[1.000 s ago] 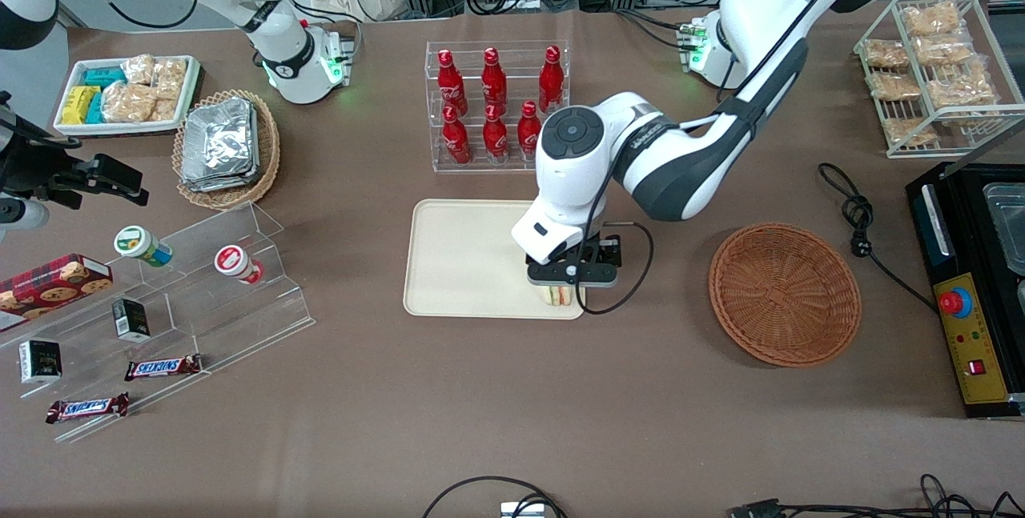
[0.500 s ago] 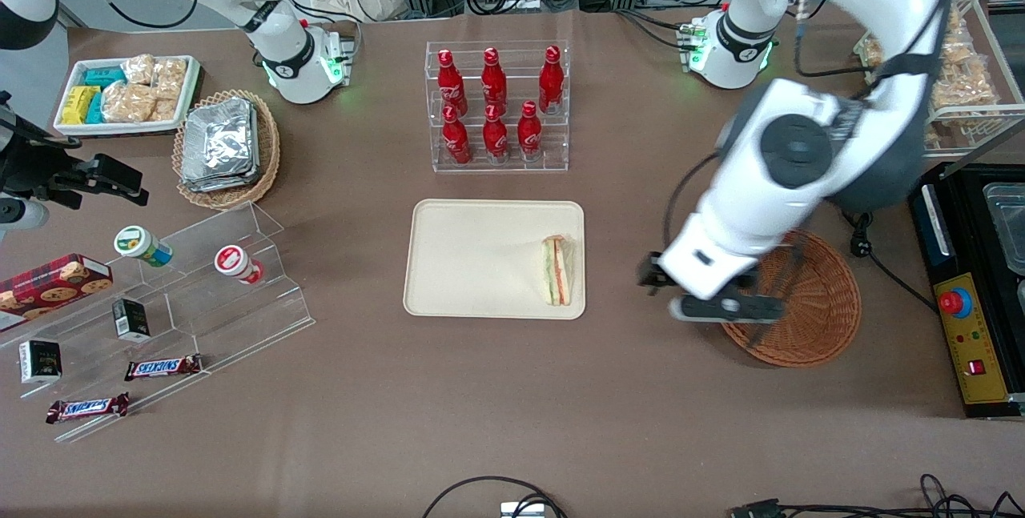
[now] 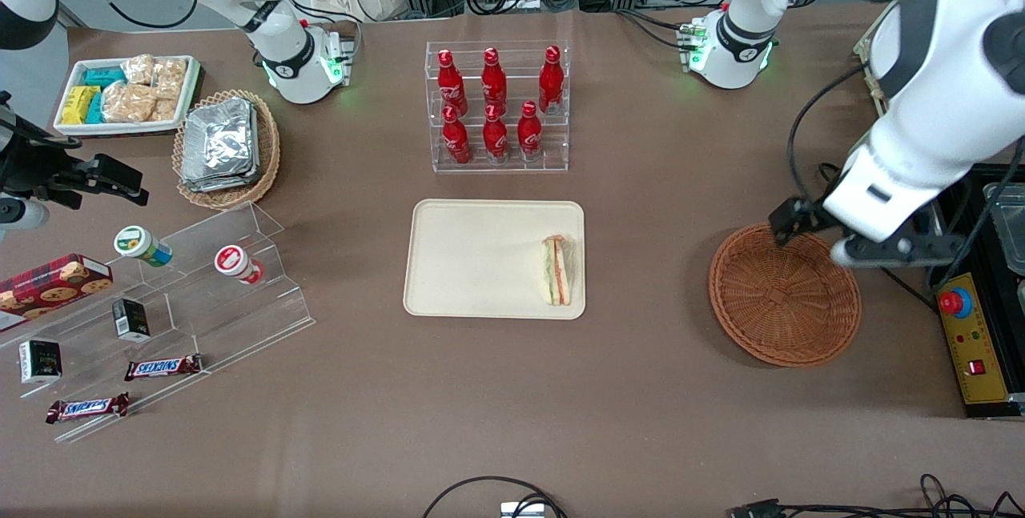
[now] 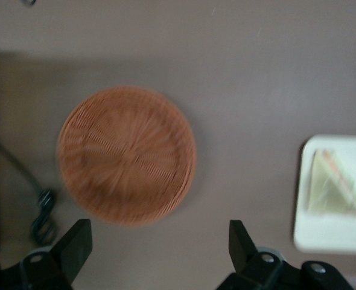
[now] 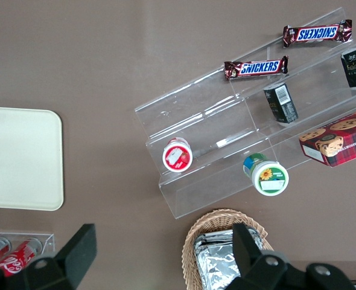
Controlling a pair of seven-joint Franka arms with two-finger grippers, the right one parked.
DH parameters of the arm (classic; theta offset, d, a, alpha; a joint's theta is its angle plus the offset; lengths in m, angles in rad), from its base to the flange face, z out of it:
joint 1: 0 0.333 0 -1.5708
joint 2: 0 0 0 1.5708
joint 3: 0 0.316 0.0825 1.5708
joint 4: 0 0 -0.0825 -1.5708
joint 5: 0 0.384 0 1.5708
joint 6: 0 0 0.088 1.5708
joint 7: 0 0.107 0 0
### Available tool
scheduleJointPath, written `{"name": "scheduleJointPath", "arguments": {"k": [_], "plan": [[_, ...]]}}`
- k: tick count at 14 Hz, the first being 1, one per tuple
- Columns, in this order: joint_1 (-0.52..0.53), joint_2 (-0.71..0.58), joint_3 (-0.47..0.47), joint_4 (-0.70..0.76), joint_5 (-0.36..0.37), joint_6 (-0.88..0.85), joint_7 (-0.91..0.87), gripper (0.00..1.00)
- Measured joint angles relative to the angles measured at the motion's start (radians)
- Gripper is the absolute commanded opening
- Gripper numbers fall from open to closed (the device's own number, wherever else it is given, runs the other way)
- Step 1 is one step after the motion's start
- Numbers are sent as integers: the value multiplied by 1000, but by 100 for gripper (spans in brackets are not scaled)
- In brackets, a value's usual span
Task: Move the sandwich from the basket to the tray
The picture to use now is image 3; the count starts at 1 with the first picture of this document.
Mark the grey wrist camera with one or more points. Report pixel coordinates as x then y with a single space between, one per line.
897 250
21 214

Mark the small black carton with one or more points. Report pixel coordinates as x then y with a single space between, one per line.
130 319
40 362

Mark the red tartan cookie box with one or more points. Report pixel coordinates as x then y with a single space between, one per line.
48 290

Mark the snickers chocolate bar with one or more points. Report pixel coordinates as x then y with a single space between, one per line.
88 407
164 367

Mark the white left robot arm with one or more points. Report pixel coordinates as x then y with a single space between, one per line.
937 102

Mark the clear acrylic bottle rack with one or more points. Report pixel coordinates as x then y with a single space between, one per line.
552 146

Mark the red emergency stop button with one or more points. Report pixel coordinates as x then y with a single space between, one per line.
954 303

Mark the small grey device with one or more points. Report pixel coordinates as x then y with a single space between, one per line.
522 510

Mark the clear plastic food container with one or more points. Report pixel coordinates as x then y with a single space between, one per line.
1010 230

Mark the black appliance with yellow panel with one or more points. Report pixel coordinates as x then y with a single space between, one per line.
973 358

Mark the long teal snack pack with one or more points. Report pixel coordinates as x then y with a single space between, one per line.
104 77

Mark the beige plastic tray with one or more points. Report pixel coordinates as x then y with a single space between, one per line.
480 258

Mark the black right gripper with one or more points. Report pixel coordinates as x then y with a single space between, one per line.
42 170

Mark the oval tan wicker basket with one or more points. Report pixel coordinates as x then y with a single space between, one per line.
268 150

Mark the triangle sandwich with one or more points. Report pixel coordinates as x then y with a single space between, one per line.
558 271

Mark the round brown wicker basket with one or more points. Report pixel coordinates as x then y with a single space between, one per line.
777 302

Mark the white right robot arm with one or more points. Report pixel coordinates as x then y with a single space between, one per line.
280 38

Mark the clear acrylic step display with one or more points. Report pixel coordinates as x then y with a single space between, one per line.
200 318

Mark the red cola bottle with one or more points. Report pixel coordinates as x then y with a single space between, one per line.
456 140
451 86
529 135
551 86
494 84
496 138

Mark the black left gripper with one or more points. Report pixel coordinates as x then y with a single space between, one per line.
794 218

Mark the red lid yogurt cup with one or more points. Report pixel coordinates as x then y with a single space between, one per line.
234 262

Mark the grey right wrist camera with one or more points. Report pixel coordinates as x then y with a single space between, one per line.
21 214

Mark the green lid yogurt cup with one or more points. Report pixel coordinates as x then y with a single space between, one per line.
138 244

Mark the wrapped bread pack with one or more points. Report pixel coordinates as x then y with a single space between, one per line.
876 84

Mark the arm base connector block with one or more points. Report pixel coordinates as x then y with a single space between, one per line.
340 54
690 42

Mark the white rectangular snack tray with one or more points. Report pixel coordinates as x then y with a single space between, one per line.
68 78

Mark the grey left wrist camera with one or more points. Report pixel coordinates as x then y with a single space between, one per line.
897 250

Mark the yellow snack pack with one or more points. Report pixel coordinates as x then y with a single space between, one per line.
78 104

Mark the small teal snack pack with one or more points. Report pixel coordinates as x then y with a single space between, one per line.
95 110

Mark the clear bag of puffed snacks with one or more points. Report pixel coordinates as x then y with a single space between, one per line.
138 70
170 78
165 110
128 102

